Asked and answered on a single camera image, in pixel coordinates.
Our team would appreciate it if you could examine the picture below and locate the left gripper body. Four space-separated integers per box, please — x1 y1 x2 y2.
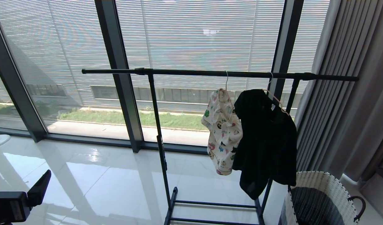
0 191 31 224

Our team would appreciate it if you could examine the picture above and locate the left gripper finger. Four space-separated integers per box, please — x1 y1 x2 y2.
27 170 52 207

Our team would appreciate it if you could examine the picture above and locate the cream printed garment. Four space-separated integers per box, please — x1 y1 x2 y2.
201 88 243 176

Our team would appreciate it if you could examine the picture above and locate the black garment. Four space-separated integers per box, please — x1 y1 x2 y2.
232 89 298 200

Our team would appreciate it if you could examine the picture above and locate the black clothes rack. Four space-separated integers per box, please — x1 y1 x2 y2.
82 68 359 225

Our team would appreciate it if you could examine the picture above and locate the white laundry basket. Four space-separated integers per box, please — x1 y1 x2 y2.
279 171 366 225

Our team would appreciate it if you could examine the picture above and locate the window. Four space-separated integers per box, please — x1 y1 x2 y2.
0 0 331 155

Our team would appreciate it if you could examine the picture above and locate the beige curtain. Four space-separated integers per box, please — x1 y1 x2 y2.
294 0 383 188

